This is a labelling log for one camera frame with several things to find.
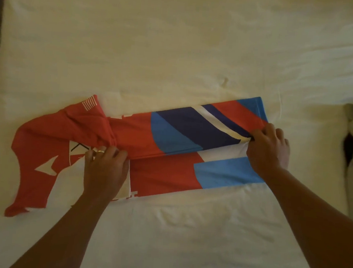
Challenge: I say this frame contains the person's right hand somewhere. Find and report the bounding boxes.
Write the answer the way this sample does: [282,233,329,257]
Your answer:
[244,121,294,182]

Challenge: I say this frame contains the person's left hand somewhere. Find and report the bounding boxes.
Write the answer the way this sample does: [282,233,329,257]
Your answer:
[81,144,132,204]

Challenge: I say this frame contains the red blue white jersey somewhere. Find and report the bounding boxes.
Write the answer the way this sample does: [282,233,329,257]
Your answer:
[4,77,273,238]

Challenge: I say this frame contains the person's left forearm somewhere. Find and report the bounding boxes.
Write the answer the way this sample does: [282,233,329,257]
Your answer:
[10,187,113,268]

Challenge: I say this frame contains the person's right forearm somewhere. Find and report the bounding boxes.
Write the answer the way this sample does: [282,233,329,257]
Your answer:
[256,167,353,268]

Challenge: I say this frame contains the white bed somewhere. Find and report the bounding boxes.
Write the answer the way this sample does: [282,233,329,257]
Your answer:
[0,0,353,268]

